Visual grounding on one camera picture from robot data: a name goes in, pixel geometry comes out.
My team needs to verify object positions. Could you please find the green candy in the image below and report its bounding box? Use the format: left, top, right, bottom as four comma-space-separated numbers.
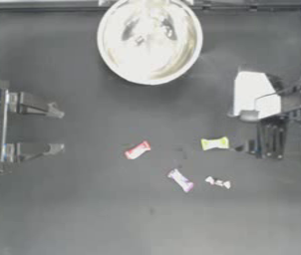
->
200, 135, 230, 151

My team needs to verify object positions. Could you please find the white twisted wrapper candy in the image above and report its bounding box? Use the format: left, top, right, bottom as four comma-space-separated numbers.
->
204, 175, 233, 190
133, 35, 147, 46

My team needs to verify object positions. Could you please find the red candy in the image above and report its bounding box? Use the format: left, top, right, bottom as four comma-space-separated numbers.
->
125, 139, 151, 160

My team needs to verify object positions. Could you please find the steel bowl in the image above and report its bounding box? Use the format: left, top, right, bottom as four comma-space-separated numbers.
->
97, 0, 204, 86

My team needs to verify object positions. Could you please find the purple wrapped candy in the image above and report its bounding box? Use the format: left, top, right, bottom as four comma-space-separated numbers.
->
166, 167, 196, 193

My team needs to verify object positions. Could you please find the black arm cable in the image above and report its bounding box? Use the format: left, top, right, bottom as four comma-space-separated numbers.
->
253, 81, 301, 103

